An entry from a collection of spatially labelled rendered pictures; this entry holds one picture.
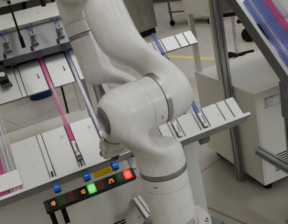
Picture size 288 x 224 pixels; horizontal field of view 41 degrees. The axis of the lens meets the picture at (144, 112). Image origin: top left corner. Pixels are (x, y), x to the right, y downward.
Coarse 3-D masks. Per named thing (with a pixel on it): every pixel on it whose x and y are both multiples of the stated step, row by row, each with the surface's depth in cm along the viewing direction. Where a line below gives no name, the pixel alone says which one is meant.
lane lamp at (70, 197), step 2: (68, 192) 138; (70, 192) 138; (72, 192) 138; (66, 194) 138; (68, 194) 138; (70, 194) 138; (72, 194) 138; (66, 196) 137; (68, 196) 137; (70, 196) 137; (72, 196) 138; (74, 196) 138; (68, 198) 137; (70, 198) 137; (72, 198) 137; (74, 198) 137; (68, 200) 137; (70, 200) 137; (72, 200) 137; (68, 202) 136
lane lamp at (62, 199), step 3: (60, 195) 137; (63, 195) 137; (57, 198) 137; (60, 198) 137; (63, 198) 137; (60, 201) 136; (63, 201) 136; (66, 201) 136; (60, 204) 136; (63, 204) 136
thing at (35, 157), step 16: (64, 128) 149; (80, 128) 150; (96, 128) 150; (16, 144) 144; (32, 144) 145; (48, 144) 145; (64, 144) 146; (80, 144) 146; (96, 144) 147; (16, 160) 141; (32, 160) 142; (48, 160) 142; (64, 160) 143; (96, 160) 144; (32, 176) 139; (48, 176) 139
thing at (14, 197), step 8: (128, 152) 145; (104, 160) 142; (112, 160) 145; (120, 160) 148; (80, 168) 140; (88, 168) 141; (96, 168) 145; (56, 176) 137; (64, 176) 138; (72, 176) 141; (80, 176) 145; (40, 184) 135; (48, 184) 138; (16, 192) 133; (24, 192) 135; (32, 192) 138; (0, 200) 132; (8, 200) 135; (16, 200) 138
